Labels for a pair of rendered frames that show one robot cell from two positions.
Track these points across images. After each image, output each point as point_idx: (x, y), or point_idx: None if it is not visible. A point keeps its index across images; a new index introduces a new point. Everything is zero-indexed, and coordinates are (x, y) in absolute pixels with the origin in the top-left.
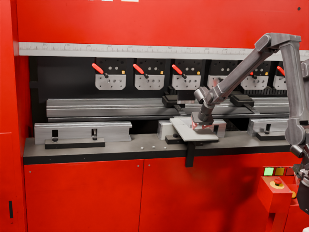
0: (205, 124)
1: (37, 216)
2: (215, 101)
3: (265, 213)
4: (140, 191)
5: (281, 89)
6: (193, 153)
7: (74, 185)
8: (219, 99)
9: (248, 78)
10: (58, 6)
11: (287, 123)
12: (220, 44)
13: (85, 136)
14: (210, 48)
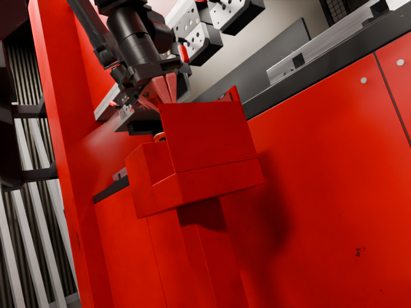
0: (134, 101)
1: (107, 258)
2: (100, 58)
3: (363, 300)
4: (147, 228)
5: None
6: None
7: (114, 222)
8: (102, 53)
9: (215, 8)
10: (97, 74)
11: (341, 25)
12: (172, 2)
13: None
14: (167, 16)
